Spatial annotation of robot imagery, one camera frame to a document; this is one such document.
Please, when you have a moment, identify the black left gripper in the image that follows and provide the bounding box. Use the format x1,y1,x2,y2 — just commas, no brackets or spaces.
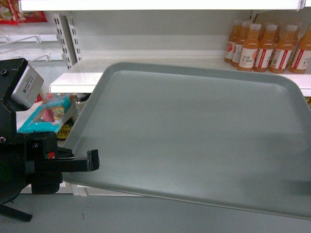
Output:
21,131,100,195

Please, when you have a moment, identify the grey rectangular serving tray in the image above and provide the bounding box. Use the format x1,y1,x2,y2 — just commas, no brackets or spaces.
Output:
64,63,311,219

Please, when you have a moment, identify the teal snack package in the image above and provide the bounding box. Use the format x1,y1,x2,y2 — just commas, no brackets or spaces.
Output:
17,95,72,133

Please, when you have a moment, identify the white middle shelf board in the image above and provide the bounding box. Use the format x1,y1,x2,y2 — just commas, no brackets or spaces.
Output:
50,58,311,94

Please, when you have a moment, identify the white shelf board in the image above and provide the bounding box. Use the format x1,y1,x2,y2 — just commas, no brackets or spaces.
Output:
18,0,311,11
50,58,311,94

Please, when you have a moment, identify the white slotted shelf upright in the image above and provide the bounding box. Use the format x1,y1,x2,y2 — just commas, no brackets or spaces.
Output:
53,14,82,69

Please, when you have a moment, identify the white upper shelf board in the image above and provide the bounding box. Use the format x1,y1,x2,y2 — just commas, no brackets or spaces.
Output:
18,0,311,11

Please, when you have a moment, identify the red snack bag top left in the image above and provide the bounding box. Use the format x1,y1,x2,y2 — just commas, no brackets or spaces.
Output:
0,0,48,25

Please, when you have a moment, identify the orange juice bottle front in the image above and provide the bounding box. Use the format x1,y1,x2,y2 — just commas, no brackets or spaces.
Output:
238,23,261,71

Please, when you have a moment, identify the orange juice bottle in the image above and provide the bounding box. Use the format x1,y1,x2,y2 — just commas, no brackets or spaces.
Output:
224,19,243,63
238,23,261,71
231,21,252,67

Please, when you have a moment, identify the orange juice bottle middle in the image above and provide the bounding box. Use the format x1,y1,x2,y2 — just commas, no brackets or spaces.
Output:
231,21,252,67

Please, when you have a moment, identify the orange juice bottle back left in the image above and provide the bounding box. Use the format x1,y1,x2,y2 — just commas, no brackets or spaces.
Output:
224,19,243,63

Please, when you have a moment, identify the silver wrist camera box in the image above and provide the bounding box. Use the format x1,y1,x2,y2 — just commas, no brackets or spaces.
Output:
10,65,44,112

